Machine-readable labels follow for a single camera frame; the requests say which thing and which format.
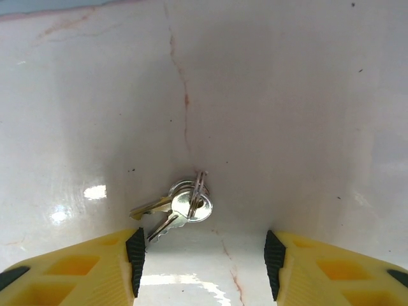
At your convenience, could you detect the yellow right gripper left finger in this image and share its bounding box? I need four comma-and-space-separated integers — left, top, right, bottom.
0, 226, 147, 306

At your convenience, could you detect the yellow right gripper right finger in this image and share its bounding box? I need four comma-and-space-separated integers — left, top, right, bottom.
263, 229, 408, 306

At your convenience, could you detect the silver key ring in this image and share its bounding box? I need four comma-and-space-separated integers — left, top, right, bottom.
187, 170, 211, 221

